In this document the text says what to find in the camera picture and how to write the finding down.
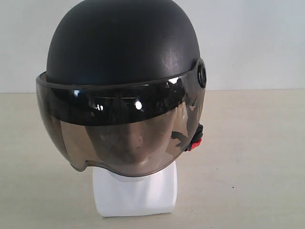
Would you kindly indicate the black helmet with tinted visor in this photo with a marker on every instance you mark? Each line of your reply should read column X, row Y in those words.
column 124, row 86

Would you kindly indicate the white mannequin head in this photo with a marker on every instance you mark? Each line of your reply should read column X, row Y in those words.
column 119, row 196

